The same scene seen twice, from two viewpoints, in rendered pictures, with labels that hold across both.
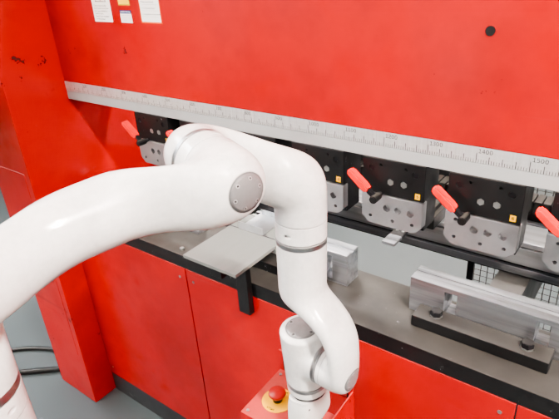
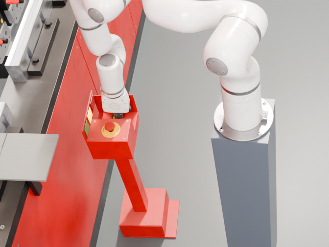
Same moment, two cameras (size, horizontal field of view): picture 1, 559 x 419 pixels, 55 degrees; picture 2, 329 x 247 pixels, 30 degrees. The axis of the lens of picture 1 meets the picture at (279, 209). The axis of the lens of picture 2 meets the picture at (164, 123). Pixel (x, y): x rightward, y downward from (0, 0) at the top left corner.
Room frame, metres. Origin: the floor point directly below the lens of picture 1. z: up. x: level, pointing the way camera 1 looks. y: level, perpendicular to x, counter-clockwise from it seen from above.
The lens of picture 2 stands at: (1.18, 1.46, 2.57)
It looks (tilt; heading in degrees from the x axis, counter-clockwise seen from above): 52 degrees down; 250
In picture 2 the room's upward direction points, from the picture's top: 14 degrees counter-clockwise
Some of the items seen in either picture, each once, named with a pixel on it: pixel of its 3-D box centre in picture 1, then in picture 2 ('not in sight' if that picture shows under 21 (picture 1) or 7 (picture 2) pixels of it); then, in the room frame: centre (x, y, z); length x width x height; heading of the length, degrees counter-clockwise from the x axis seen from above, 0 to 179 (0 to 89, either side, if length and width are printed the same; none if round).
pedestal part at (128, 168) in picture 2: not in sight; (130, 175); (0.86, -0.01, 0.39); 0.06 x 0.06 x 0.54; 53
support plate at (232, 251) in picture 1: (242, 243); (14, 156); (1.23, 0.10, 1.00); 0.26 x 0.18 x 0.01; 142
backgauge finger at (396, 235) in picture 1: (409, 219); not in sight; (1.27, -0.35, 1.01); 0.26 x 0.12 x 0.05; 142
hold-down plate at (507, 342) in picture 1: (478, 336); (44, 45); (0.93, -0.43, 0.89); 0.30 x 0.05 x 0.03; 52
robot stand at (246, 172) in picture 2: not in sight; (249, 197); (0.55, 0.43, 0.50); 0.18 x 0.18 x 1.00; 46
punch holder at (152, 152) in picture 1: (163, 136); not in sight; (1.61, 0.35, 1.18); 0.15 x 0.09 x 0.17; 52
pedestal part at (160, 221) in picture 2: not in sight; (150, 212); (0.84, 0.01, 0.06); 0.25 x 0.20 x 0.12; 143
